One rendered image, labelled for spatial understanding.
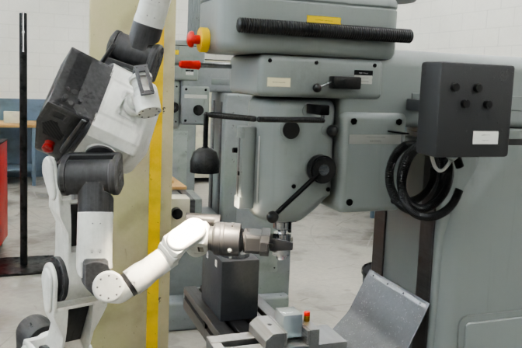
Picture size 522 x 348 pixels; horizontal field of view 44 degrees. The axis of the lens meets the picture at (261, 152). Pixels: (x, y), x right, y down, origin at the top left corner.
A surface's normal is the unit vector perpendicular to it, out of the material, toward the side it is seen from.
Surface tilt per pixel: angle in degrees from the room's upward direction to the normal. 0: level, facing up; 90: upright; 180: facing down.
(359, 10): 90
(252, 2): 90
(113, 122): 59
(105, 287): 76
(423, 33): 90
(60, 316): 98
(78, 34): 90
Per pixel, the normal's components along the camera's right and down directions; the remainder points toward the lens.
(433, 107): -0.94, 0.00
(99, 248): 0.30, -0.13
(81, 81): 0.54, -0.42
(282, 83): 0.35, 0.12
